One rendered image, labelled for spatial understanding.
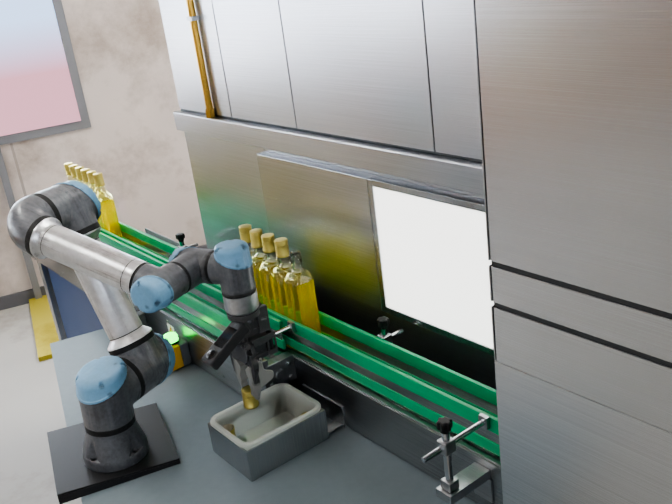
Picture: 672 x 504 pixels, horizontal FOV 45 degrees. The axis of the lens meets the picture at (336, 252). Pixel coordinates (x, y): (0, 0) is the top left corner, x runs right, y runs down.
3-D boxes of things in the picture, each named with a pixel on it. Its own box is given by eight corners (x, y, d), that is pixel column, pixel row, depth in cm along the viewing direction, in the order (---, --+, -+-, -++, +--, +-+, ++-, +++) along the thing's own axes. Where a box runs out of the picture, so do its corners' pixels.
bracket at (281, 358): (298, 379, 207) (294, 354, 204) (268, 394, 202) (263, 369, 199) (290, 374, 210) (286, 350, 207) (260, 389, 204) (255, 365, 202)
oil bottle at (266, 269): (298, 331, 217) (286, 258, 209) (281, 339, 214) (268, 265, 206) (285, 326, 221) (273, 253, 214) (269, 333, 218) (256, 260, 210)
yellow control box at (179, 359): (192, 364, 235) (187, 341, 232) (169, 374, 231) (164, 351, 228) (181, 356, 240) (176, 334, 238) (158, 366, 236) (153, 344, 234)
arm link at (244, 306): (233, 302, 170) (214, 292, 176) (237, 322, 172) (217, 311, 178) (263, 290, 174) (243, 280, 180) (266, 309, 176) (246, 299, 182)
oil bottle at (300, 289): (324, 344, 208) (313, 268, 201) (307, 353, 205) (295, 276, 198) (311, 338, 213) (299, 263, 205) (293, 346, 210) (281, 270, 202)
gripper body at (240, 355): (279, 354, 181) (271, 306, 176) (247, 370, 176) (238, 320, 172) (260, 344, 187) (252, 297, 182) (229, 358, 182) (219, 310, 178)
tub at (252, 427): (330, 436, 192) (325, 404, 189) (251, 481, 180) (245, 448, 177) (288, 409, 205) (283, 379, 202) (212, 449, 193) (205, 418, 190)
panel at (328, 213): (529, 361, 169) (522, 207, 157) (520, 367, 167) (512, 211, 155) (283, 263, 237) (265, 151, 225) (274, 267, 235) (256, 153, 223)
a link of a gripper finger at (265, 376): (281, 393, 182) (272, 356, 180) (259, 404, 179) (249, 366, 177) (274, 390, 185) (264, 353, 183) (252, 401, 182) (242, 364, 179)
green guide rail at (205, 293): (286, 348, 208) (282, 320, 205) (283, 349, 208) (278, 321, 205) (47, 221, 341) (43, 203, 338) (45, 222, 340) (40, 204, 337)
